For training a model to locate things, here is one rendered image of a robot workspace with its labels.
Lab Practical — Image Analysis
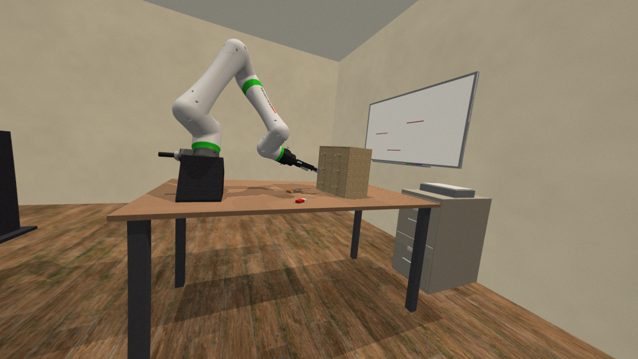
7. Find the light wooden chest of drawers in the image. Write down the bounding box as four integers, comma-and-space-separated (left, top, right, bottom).
319, 146, 372, 198

